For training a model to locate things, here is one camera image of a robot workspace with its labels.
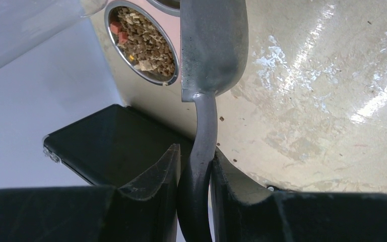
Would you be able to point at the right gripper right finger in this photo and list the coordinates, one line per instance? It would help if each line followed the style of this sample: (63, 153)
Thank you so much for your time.
(244, 210)

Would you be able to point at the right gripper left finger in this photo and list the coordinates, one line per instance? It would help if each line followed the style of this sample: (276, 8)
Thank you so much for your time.
(142, 210)

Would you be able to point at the metal food scoop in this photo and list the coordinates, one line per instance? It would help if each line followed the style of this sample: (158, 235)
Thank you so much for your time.
(214, 53)

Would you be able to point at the pink double pet bowl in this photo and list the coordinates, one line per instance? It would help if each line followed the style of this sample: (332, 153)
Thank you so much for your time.
(141, 43)

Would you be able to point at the black poker chip case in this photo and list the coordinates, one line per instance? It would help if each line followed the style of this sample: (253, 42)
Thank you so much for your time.
(114, 145)

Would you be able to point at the clear water bottle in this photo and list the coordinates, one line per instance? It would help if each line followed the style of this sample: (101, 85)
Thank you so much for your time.
(26, 24)

